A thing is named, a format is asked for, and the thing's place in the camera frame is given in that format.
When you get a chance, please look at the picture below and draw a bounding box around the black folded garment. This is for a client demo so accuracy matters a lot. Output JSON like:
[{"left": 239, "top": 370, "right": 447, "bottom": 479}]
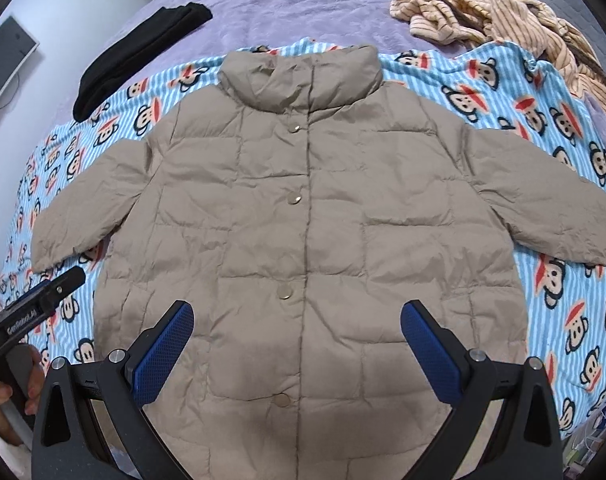
[{"left": 72, "top": 2, "right": 213, "bottom": 122}]

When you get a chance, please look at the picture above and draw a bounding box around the person's left hand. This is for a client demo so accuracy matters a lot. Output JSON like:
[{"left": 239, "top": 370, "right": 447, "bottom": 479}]
[{"left": 0, "top": 343, "right": 47, "bottom": 446}]

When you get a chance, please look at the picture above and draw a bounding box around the purple bed cover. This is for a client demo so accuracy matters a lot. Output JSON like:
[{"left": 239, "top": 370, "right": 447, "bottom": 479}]
[{"left": 47, "top": 0, "right": 606, "bottom": 137}]

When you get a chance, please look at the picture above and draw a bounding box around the white framed wall monitor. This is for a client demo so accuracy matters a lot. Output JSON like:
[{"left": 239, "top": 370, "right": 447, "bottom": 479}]
[{"left": 0, "top": 15, "right": 39, "bottom": 96}]

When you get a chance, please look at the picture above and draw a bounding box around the beige striped fleece garment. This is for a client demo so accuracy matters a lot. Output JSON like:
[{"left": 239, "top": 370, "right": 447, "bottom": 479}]
[{"left": 390, "top": 0, "right": 606, "bottom": 112}]

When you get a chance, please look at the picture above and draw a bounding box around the beige puffer jacket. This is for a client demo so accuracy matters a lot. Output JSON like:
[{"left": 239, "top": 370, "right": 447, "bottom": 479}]
[{"left": 30, "top": 46, "right": 606, "bottom": 479}]

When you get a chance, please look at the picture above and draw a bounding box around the blue striped monkey blanket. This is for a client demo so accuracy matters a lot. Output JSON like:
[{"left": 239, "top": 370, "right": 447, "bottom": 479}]
[{"left": 0, "top": 39, "right": 606, "bottom": 445}]

